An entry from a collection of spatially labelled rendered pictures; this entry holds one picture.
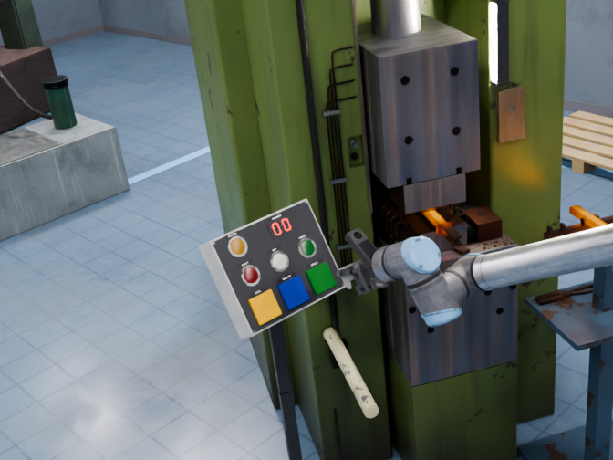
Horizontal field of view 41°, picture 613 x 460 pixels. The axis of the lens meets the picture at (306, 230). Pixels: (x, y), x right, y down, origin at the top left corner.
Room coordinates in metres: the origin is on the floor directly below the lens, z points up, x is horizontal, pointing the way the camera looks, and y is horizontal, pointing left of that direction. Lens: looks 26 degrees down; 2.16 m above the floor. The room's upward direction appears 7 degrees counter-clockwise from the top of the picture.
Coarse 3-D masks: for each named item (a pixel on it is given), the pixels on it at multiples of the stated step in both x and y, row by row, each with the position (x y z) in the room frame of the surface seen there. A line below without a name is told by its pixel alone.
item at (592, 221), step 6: (570, 210) 2.36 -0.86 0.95; (576, 210) 2.33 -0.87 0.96; (582, 210) 2.33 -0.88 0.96; (576, 216) 2.33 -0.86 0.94; (582, 216) 2.29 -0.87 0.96; (588, 216) 2.28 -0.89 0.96; (594, 216) 2.27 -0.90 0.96; (588, 222) 2.26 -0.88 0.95; (594, 222) 2.24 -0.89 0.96; (600, 222) 2.23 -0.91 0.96
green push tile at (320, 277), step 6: (324, 264) 2.04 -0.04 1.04; (306, 270) 2.02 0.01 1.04; (312, 270) 2.02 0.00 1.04; (318, 270) 2.02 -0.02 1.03; (324, 270) 2.03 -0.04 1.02; (330, 270) 2.04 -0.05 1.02; (312, 276) 2.01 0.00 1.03; (318, 276) 2.01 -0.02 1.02; (324, 276) 2.02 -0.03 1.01; (330, 276) 2.03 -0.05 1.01; (312, 282) 1.99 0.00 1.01; (318, 282) 2.00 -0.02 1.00; (324, 282) 2.01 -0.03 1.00; (330, 282) 2.02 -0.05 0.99; (318, 288) 1.99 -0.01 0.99; (324, 288) 2.00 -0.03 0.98; (318, 294) 1.98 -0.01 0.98
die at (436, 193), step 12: (408, 180) 2.27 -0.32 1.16; (432, 180) 2.25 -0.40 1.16; (444, 180) 2.26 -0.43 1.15; (456, 180) 2.27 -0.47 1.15; (396, 192) 2.30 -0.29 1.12; (408, 192) 2.24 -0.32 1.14; (420, 192) 2.24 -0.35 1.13; (432, 192) 2.25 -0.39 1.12; (444, 192) 2.26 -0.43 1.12; (456, 192) 2.27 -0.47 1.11; (408, 204) 2.24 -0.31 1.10; (420, 204) 2.24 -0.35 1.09; (432, 204) 2.25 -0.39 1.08; (444, 204) 2.26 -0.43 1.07
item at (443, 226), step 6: (432, 216) 2.32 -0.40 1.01; (438, 216) 2.31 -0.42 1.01; (438, 222) 2.28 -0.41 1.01; (444, 222) 2.27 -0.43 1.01; (450, 222) 2.25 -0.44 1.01; (438, 228) 2.25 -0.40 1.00; (444, 228) 2.22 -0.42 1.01; (450, 228) 2.22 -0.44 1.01; (438, 234) 2.25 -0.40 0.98; (444, 234) 2.23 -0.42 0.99; (450, 234) 2.18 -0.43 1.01; (456, 234) 2.18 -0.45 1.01; (450, 240) 2.18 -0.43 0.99; (456, 240) 2.16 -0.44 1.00
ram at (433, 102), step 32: (416, 32) 2.45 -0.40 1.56; (448, 32) 2.40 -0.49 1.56; (384, 64) 2.23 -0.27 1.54; (416, 64) 2.25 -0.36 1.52; (448, 64) 2.27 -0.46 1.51; (384, 96) 2.23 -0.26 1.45; (416, 96) 2.25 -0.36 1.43; (448, 96) 2.26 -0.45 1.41; (384, 128) 2.23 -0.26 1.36; (416, 128) 2.24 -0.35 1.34; (448, 128) 2.26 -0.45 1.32; (384, 160) 2.23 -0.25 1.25; (416, 160) 2.24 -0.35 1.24; (448, 160) 2.26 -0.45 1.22
